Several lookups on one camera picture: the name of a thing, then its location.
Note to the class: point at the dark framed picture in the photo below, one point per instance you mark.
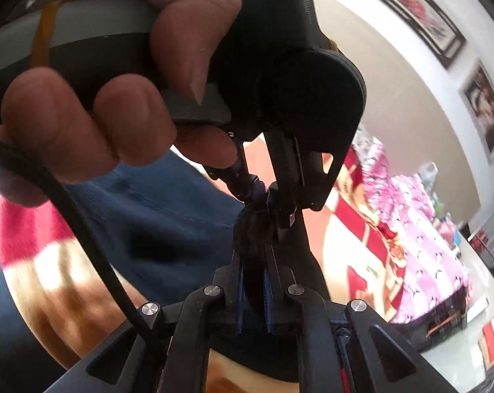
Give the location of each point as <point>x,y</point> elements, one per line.
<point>410,4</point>

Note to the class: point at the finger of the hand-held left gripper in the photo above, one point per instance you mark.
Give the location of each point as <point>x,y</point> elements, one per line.
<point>287,172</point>
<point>240,180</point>

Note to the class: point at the orange red checkered printed blanket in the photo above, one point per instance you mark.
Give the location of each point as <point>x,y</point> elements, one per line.
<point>46,262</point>

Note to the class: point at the dark navy pants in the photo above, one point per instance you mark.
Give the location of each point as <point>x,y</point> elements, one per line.
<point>169,221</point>

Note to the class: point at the dark bed frame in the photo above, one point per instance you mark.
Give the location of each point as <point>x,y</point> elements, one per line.
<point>435,319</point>

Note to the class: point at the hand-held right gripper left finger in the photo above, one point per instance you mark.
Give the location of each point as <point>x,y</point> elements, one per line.
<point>234,294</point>

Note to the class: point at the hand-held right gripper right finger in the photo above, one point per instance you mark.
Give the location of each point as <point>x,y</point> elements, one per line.
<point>269,303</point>

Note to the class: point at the pink printed quilt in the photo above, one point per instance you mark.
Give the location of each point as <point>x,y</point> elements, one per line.
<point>427,254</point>

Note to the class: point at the wall poster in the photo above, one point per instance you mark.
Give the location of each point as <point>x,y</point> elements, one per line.
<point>484,106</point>

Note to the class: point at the person's left hand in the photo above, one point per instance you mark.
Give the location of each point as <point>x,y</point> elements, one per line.
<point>46,123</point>

